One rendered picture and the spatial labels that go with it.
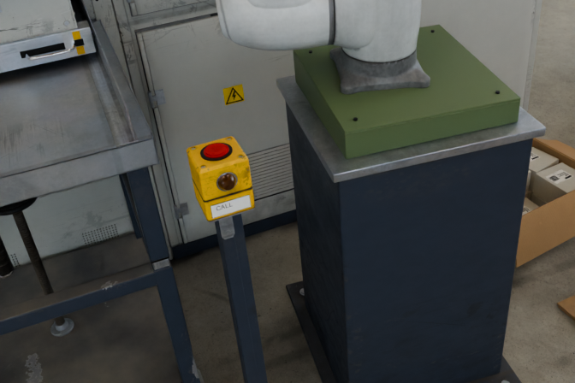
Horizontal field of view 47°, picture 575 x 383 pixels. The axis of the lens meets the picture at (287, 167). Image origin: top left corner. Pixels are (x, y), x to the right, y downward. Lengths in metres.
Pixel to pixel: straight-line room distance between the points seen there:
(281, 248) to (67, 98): 1.04
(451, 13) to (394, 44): 0.92
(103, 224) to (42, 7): 0.81
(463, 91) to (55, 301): 0.91
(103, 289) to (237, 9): 0.62
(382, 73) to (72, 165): 0.61
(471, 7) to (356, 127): 1.10
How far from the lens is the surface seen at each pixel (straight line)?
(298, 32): 1.26
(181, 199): 2.09
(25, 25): 1.55
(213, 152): 1.01
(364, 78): 1.34
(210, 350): 1.93
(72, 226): 2.10
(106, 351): 1.78
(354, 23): 1.27
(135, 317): 1.83
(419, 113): 1.27
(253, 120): 2.02
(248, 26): 1.25
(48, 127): 1.32
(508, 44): 2.40
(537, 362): 1.91
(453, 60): 1.47
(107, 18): 1.83
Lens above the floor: 1.43
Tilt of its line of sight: 33 degrees down
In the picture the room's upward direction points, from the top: 6 degrees counter-clockwise
